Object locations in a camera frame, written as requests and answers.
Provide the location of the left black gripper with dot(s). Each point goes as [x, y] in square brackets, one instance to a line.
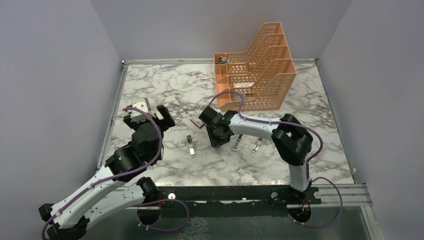
[168, 122]

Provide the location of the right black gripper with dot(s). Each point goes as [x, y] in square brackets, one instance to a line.
[215, 142]

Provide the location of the red white staple box sleeve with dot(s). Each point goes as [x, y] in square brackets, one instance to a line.
[197, 121]

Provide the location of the pink stapler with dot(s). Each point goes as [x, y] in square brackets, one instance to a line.
[257, 145]

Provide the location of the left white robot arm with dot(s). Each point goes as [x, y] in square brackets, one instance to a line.
[95, 200]

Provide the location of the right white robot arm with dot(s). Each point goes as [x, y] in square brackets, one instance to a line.
[292, 141]

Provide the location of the clear packet in organizer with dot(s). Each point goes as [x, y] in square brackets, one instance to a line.
[243, 85]

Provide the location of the orange plastic file organizer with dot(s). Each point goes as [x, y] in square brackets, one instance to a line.
[267, 63]

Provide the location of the binder clips in organizer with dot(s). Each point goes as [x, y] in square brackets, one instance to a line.
[222, 60]

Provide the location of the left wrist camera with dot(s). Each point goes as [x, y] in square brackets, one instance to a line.
[143, 105]

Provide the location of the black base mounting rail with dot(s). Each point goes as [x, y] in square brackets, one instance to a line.
[228, 201]

